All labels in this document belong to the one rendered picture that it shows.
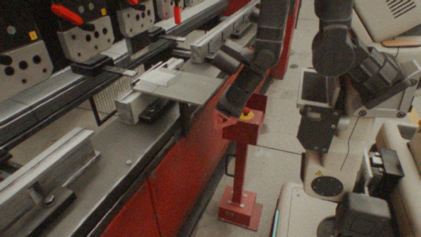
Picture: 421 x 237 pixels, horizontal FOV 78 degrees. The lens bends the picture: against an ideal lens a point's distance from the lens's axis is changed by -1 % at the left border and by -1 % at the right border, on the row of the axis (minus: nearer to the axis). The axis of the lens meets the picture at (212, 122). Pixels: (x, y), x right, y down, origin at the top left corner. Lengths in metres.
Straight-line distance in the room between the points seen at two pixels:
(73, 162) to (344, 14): 0.73
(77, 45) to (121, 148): 0.34
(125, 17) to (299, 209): 1.18
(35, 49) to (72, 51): 0.09
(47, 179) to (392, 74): 0.81
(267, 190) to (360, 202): 0.99
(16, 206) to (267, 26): 0.68
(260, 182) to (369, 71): 1.42
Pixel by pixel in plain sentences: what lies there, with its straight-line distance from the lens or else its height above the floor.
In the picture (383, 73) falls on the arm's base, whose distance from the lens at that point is 0.60.
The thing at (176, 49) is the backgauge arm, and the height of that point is 0.86.
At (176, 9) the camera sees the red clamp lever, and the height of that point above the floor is 1.21.
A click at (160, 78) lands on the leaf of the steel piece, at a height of 1.00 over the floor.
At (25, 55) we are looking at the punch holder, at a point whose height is 1.24.
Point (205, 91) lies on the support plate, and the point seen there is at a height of 1.00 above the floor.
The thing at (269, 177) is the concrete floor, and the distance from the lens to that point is 1.95.
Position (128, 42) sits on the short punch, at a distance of 0.91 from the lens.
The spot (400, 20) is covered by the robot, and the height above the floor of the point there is 1.28.
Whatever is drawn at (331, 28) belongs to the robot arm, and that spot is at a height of 1.29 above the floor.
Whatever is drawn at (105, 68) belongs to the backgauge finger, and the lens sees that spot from 1.10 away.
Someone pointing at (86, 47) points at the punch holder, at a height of 1.20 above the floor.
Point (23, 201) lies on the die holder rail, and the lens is 0.76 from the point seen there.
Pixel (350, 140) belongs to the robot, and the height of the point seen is 0.91.
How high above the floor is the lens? 1.44
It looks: 37 degrees down
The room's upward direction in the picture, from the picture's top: straight up
